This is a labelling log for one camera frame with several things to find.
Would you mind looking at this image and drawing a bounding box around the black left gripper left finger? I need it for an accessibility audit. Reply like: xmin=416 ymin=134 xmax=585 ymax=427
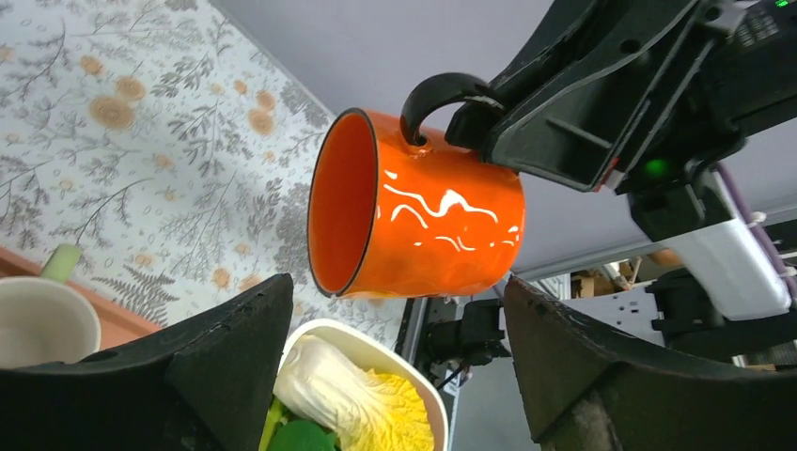
xmin=1 ymin=273 xmax=294 ymax=450

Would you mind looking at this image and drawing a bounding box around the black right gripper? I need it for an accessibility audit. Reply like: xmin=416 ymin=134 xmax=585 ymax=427
xmin=445 ymin=1 xmax=796 ymax=240

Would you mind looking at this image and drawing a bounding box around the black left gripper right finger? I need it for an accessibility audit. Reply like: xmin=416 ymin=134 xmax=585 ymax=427
xmin=504 ymin=278 xmax=796 ymax=450

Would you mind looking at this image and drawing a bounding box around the light green mug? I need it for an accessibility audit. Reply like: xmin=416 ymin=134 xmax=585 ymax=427
xmin=1 ymin=244 xmax=102 ymax=369

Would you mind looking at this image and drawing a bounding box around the orange mug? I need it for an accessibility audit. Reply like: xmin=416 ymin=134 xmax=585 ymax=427
xmin=306 ymin=72 xmax=525 ymax=299

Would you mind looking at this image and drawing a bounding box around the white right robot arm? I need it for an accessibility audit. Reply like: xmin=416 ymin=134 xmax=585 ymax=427
xmin=446 ymin=1 xmax=796 ymax=360

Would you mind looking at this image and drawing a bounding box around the toy bok choy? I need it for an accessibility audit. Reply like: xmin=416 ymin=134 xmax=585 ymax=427
xmin=258 ymin=397 xmax=337 ymax=451

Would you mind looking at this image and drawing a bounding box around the salmon pink plastic tray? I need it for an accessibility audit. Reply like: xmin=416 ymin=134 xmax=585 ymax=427
xmin=1 ymin=248 xmax=162 ymax=350

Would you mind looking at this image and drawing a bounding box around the toy napa cabbage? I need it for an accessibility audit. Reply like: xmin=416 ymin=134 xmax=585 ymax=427
xmin=273 ymin=335 xmax=435 ymax=450

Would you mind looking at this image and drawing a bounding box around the white rectangular vegetable bin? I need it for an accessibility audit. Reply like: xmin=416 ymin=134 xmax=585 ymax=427
xmin=277 ymin=319 xmax=449 ymax=451

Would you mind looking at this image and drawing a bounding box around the floral patterned table cloth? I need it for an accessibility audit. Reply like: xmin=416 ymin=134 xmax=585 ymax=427
xmin=1 ymin=1 xmax=404 ymax=347

